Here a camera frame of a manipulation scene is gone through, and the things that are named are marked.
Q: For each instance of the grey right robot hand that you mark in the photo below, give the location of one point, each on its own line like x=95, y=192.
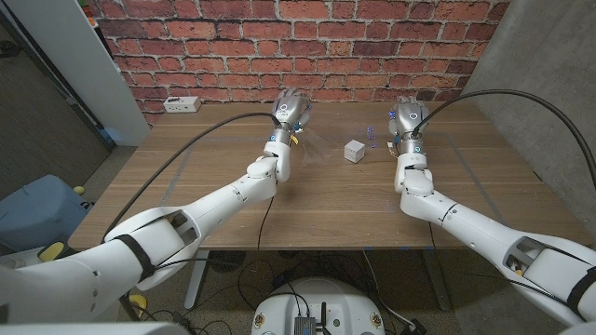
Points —
x=410, y=116

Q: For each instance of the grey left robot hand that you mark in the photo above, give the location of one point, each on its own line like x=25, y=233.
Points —
x=289, y=111

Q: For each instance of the clear cellophane sheet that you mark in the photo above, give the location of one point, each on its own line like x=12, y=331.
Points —
x=319, y=149

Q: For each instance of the small white box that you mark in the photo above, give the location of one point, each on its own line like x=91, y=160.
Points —
x=354, y=151

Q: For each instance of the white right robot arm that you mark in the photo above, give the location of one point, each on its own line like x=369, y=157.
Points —
x=465, y=223

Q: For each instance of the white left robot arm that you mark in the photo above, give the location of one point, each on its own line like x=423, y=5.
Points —
x=209, y=205

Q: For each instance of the small grey electronics box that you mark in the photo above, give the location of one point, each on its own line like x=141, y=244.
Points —
x=305, y=325

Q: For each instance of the red brick printed backdrop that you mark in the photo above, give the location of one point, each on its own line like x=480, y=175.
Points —
x=298, y=46

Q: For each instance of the white power strip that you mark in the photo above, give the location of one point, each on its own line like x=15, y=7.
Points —
x=181, y=104

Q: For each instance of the black round floor fan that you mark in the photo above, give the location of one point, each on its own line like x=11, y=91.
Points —
x=226, y=261

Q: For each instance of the grey table leg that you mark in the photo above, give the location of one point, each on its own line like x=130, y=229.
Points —
x=437, y=279

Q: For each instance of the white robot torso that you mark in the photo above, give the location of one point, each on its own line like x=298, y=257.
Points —
x=335, y=298

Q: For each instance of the white table leg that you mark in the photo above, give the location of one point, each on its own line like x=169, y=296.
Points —
x=195, y=288

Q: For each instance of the black antenna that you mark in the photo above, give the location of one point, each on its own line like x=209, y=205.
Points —
x=323, y=316

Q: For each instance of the black power adapter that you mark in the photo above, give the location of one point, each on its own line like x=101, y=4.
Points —
x=416, y=327

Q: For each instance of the white partition panel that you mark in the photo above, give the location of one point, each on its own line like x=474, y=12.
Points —
x=79, y=60

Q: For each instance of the yellow-green ball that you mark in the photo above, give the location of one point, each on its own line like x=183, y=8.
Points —
x=79, y=190

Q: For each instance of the black object with yellow pads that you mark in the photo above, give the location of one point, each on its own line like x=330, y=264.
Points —
x=51, y=251

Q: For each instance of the black metal door frame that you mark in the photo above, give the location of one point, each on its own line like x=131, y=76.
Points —
x=60, y=84

